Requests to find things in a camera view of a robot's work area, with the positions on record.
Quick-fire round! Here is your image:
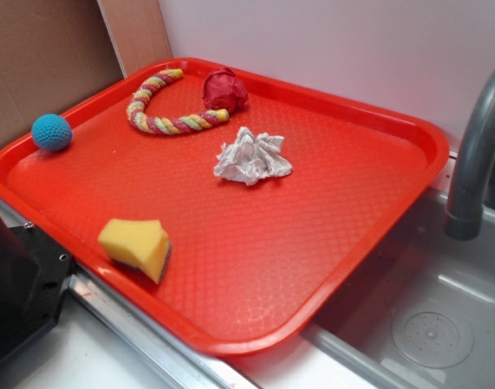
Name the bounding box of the grey sink basin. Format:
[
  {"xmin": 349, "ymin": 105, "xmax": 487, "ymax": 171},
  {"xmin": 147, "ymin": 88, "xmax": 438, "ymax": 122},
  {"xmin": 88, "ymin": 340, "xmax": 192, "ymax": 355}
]
[{"xmin": 303, "ymin": 190, "xmax": 495, "ymax": 388}]

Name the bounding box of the multicolour twisted rope toy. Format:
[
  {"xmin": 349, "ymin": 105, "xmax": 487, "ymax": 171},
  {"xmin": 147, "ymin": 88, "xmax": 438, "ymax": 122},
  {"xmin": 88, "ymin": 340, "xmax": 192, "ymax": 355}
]
[{"xmin": 126, "ymin": 68, "xmax": 230, "ymax": 135}]

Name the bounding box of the yellow sponge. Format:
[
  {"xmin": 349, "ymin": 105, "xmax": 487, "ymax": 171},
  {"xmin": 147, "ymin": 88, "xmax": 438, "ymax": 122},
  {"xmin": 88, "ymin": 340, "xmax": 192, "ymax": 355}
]
[{"xmin": 97, "ymin": 219, "xmax": 171, "ymax": 284}]

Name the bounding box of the red plastic tray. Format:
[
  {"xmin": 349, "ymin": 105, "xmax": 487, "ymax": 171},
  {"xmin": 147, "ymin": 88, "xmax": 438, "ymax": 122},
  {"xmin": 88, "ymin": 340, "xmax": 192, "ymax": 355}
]
[{"xmin": 0, "ymin": 58, "xmax": 449, "ymax": 356}]

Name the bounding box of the crumpled white paper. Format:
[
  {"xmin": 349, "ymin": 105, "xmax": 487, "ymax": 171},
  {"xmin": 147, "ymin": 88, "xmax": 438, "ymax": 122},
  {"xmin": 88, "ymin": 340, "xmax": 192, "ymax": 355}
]
[{"xmin": 213, "ymin": 126, "xmax": 293, "ymax": 186}]

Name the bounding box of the grey faucet spout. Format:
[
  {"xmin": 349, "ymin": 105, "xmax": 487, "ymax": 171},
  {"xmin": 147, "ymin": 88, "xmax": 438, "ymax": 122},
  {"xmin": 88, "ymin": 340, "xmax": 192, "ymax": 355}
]
[{"xmin": 443, "ymin": 71, "xmax": 495, "ymax": 241}]

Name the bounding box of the blue textured ball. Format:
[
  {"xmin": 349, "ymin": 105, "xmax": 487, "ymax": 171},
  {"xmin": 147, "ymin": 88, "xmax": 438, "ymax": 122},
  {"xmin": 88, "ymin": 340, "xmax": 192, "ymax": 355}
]
[{"xmin": 31, "ymin": 113, "xmax": 73, "ymax": 152}]

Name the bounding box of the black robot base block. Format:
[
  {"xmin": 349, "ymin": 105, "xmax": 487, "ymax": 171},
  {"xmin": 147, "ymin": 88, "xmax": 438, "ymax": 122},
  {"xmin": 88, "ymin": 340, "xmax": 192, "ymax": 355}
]
[{"xmin": 0, "ymin": 216, "xmax": 74, "ymax": 366}]

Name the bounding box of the round sink drain cover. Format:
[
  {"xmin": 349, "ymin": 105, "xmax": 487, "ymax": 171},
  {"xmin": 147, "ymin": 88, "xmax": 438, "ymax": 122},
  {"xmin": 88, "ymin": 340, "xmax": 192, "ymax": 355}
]
[{"xmin": 391, "ymin": 310, "xmax": 474, "ymax": 369}]

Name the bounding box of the brown cardboard panel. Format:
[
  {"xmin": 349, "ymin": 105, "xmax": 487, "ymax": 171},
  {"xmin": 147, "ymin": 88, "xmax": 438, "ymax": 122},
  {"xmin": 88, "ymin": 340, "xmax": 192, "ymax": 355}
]
[{"xmin": 0, "ymin": 1, "xmax": 172, "ymax": 149}]

